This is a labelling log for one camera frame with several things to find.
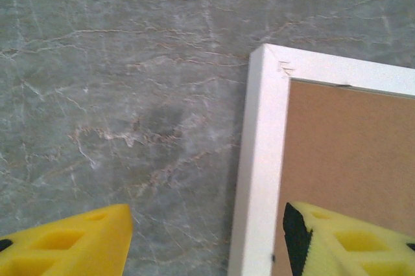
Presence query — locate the brown cardboard backing board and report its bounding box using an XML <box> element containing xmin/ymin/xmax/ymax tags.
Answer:
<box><xmin>272</xmin><ymin>78</ymin><xmax>415</xmax><ymax>276</ymax></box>

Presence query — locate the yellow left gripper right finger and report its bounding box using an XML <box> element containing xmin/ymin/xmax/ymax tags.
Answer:
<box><xmin>283</xmin><ymin>201</ymin><xmax>415</xmax><ymax>276</ymax></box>

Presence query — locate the white picture frame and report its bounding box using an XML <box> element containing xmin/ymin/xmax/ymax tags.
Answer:
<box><xmin>226</xmin><ymin>43</ymin><xmax>415</xmax><ymax>276</ymax></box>

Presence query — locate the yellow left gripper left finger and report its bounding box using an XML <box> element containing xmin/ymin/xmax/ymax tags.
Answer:
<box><xmin>0</xmin><ymin>203</ymin><xmax>133</xmax><ymax>276</ymax></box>

